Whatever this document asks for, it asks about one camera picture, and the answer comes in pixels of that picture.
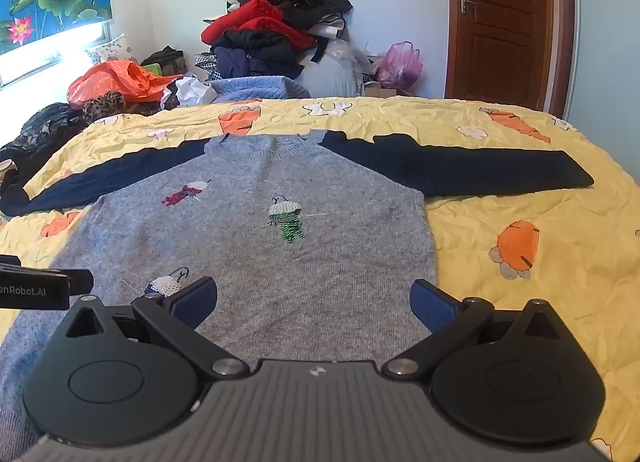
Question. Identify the white crumpled plastic bag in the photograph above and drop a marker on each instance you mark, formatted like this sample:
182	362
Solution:
188	91

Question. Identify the pink plastic bag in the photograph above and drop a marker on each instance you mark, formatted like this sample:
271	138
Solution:
401	66

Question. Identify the cardboard box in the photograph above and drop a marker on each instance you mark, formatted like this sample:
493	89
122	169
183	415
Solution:
376	90

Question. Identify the brown wooden door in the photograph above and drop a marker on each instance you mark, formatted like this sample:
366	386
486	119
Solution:
516	52

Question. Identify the red garment on pile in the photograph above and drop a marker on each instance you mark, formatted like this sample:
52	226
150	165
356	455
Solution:
259	16

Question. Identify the grey navy knit sweater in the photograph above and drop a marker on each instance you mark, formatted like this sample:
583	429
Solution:
312	352

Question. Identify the orange plastic bag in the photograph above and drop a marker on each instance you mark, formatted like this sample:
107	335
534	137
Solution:
136	84

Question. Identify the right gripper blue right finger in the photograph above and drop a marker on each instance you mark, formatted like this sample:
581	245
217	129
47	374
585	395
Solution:
435	308

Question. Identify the dark navy jacket on pile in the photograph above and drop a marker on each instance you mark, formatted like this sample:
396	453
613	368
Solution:
255	53

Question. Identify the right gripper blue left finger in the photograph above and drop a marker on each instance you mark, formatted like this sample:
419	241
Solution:
166	304

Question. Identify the yellow carrot print bedsheet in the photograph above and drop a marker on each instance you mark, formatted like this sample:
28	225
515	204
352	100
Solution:
578	249

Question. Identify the leopard print garment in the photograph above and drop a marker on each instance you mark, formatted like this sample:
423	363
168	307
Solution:
111	103

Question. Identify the grey bundle under pile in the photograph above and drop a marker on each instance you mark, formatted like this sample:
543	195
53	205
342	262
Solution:
339	72

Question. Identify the light blue quilted blanket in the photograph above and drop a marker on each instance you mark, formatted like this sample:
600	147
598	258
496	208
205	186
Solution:
257	87

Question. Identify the dark patterned garment at left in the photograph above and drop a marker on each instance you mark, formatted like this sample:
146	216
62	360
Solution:
41	136

